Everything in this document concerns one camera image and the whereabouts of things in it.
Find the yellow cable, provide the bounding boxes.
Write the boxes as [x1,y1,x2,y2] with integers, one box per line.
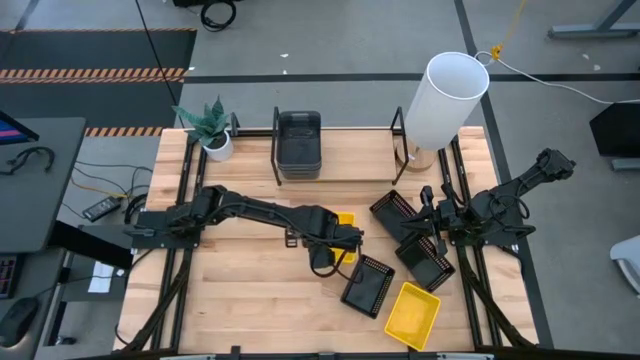
[489,0,529,61]

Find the black hazard-striped floor mat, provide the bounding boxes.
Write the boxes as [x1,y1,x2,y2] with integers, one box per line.
[0,27,198,139]

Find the black keyboard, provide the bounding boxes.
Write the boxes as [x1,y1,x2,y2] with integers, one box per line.
[0,254,19,300]

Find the black computer mouse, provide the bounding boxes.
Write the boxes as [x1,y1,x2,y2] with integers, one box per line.
[0,297,40,347]

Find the white chair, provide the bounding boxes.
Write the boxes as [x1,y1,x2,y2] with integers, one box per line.
[609,234,640,296]

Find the black aluminium table frame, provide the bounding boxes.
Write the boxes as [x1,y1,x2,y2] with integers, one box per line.
[119,114,541,360]

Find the white cable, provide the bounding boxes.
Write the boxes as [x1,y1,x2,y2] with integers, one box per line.
[474,49,640,106]

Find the white cylindrical lamp shade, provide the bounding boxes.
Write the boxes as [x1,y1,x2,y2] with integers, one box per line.
[403,51,491,152]

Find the dark grey side desk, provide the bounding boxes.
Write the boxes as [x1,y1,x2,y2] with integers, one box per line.
[0,117,87,255]

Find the black mesh plastic basket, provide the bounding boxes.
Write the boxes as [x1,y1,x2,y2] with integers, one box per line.
[369,188,421,244]
[341,253,396,320]
[394,232,456,294]

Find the green plant in white pot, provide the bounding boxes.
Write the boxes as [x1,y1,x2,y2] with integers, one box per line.
[172,95,235,164]

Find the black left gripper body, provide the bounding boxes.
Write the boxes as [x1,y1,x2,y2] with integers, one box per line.
[298,222,349,250]

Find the grey metal desk leg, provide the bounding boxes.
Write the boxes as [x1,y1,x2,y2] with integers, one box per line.
[547,0,640,40]

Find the white paper sheet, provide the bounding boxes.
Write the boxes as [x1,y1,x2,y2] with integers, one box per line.
[87,261,115,294]

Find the computer monitor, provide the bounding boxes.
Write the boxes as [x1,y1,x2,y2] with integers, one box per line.
[0,110,40,147]

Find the long black floor cable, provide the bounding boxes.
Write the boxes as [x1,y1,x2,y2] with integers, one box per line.
[134,0,185,129]

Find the wooden shelf with black frame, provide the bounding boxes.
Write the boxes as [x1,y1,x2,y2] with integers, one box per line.
[269,105,409,186]

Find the black cable on desk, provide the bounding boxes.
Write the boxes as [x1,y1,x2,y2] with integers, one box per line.
[0,146,56,176]

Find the black box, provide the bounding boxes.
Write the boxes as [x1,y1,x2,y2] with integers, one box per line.
[588,102,640,159]

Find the coiled black cable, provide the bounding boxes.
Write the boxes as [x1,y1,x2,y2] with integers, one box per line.
[199,0,238,33]

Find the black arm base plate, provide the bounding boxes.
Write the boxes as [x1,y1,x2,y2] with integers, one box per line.
[130,209,204,250]
[446,207,536,247]

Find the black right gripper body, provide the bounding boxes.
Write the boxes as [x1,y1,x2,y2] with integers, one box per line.
[422,186,461,257]

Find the black power adapter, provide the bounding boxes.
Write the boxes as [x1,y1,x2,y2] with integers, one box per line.
[82,196,123,223]

